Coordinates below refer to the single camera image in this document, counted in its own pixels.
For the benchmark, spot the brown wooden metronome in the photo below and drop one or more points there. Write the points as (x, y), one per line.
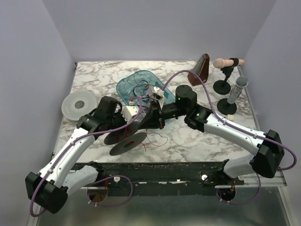
(201, 68)

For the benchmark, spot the black stand of silver microphone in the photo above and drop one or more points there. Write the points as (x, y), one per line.
(225, 108)

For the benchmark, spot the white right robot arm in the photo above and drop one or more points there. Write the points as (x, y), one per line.
(265, 151)

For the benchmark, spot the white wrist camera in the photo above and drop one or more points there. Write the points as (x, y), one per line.
(158, 94)
(129, 112)

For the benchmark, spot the aluminium rail frame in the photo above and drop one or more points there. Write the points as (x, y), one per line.
(269, 209)

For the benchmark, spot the teal transparent plastic bin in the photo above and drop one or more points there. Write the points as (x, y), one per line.
(135, 90)

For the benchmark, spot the blue and white small block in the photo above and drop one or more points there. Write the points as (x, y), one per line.
(230, 117)

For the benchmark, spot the silver mesh microphone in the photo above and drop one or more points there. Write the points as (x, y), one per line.
(240, 84)

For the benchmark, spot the white perforated spool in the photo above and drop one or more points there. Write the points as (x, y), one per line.
(78, 104)

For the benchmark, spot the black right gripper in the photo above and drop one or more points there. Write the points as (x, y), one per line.
(160, 117)

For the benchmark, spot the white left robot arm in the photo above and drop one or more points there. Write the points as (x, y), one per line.
(49, 189)

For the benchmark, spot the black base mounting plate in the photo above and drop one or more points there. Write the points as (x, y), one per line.
(165, 178)

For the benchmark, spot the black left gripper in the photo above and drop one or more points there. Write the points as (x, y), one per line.
(128, 123)

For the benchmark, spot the dark grey perforated spool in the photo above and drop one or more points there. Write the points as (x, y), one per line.
(124, 141)

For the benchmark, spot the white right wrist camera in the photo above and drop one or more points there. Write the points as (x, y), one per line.
(158, 94)

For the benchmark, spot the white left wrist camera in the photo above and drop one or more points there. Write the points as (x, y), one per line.
(129, 112)

